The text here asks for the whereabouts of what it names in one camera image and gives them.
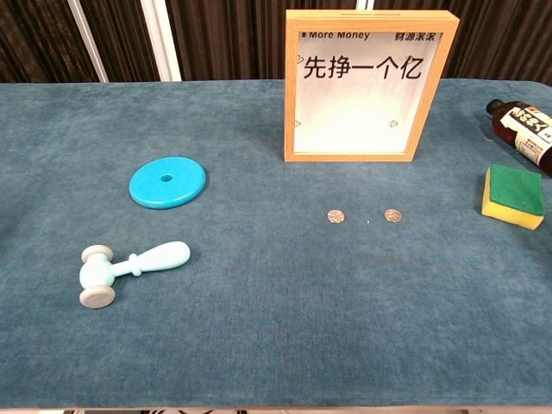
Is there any green and yellow sponge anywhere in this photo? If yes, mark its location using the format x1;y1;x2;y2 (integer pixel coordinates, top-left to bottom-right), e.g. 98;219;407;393
480;164;545;231

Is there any dark pleated curtain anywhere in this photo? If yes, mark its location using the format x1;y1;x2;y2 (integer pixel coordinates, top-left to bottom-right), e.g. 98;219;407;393
0;0;552;84

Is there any wide white metal pole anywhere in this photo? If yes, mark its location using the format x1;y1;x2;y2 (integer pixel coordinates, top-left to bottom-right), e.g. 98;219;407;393
141;0;183;82

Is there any thin grey metal pole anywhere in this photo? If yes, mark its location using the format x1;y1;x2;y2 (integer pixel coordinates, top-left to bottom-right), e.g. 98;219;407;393
68;0;110;83

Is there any dark sauce bottle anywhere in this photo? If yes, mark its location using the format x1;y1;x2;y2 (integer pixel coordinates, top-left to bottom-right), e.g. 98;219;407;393
486;98;552;178

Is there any blue velvet table cloth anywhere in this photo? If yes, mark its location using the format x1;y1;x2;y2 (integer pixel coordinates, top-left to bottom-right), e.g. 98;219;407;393
0;78;552;409

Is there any wooden money box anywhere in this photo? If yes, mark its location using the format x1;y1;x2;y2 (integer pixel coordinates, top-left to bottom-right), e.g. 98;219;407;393
283;9;461;164

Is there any light blue toy hammer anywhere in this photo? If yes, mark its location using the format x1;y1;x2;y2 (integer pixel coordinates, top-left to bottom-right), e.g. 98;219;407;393
78;241;191;310

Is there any blue disc with hole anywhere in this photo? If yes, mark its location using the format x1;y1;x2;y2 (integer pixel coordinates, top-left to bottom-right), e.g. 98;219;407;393
129;155;208;210

